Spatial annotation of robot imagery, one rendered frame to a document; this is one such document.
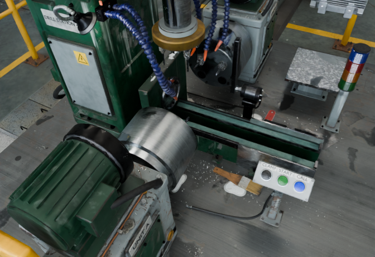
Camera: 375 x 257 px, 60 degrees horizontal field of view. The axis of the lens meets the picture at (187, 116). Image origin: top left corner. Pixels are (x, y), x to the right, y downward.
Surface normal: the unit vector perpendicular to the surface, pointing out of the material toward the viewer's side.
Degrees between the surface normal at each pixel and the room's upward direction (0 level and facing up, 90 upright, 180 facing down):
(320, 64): 0
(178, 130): 39
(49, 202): 22
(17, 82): 0
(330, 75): 0
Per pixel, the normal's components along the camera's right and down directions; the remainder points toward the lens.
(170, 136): 0.49, -0.39
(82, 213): -0.04, -0.69
